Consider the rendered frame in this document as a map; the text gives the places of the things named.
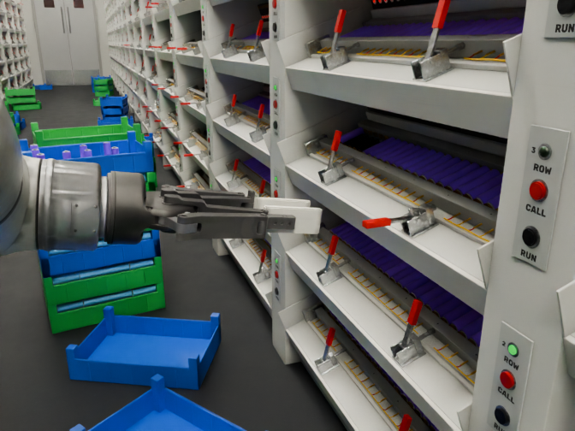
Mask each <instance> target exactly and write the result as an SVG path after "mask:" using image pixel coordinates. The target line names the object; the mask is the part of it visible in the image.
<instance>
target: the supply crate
mask: <svg viewBox="0 0 575 431"><path fill-rule="evenodd" d="M19 141H20V145H21V154H22V155H23V156H29V157H33V154H32V151H31V148H28V143H27V139H19ZM105 142H110V148H112V147H118V148H119V154H115V155H112V154H111V155H106V156H105V155H104V144H103V142H96V143H85V144H75V145H55V146H45V147H38V148H39V152H40V153H42V154H44V156H45V159H49V158H51V159H56V160H62V161H73V162H95V163H98V164H99V165H100V166H101V173H102V176H106V177H107V173H110V171H118V172H131V173H140V174H142V173H149V172H154V164H153V154H152V144H151V141H150V140H147V141H142V143H143V144H141V143H140V142H138V141H137V140H136V135H135V131H127V139H126V140H116V141H105ZM80 145H86V146H87V149H89V150H92V156H89V157H80ZM63 151H70V154H71V158H70V159H63V156H62V152H63Z"/></svg>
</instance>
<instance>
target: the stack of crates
mask: <svg viewBox="0 0 575 431"><path fill-rule="evenodd" d="M121 123H122V124H116V125H104V126H91V127H68V128H55V129H43V130H39V125H38V123H37V122H31V128H32V134H33V143H34V144H36V145H38V147H45V146H55V145H75V144H85V143H96V142H105V141H116V140H126V139H127V131H135V135H136V140H137V141H138V142H140V143H141V144H142V138H141V130H140V124H139V123H134V124H133V126H132V127H131V126H129V125H128V121H127V117H126V116H123V117H121Z"/></svg>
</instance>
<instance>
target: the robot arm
mask: <svg viewBox="0 0 575 431"><path fill-rule="evenodd" d="M254 198H255V199H254ZM310 206H311V202H310V201H309V200H303V199H288V198H259V197H255V192H254V191H248V194H247V197H245V193H243V192H225V191H214V190H204V189H193V188H184V187H178V186H170V185H162V189H161V191H160V192H159V191H153V192H147V191H146V186H145V177H144V176H143V175H142V174H140V173H131V172H118V171H110V173H107V177H106V176H102V173H101V166H100V165H99V164H98V163H95V162H73V161H62V160H56V159H51V158H49V159H41V158H35V157H29V156H23V155H22V154H21V145H20V141H19V139H18V136H17V133H16V131H15V126H14V123H13V122H12V119H11V117H10V115H9V112H8V110H7V108H6V106H5V104H4V103H3V100H2V99H1V97H0V256H5V255H8V254H12V253H15V252H19V251H34V250H38V249H40V250H44V251H51V250H58V251H94V250H96V249H97V247H98V238H104V242H107V244H114V245H137V244H138V243H140V241H141V240H142V238H143V231H144V230H145V229H146V228H150V229H155V230H160V231H161V232H163V233H175V239H176V240H179V241H188V240H194V239H265V234H266V233H311V234H318V233H319V228H320V223H321V219H322V213H323V211H322V209H320V208H310Z"/></svg>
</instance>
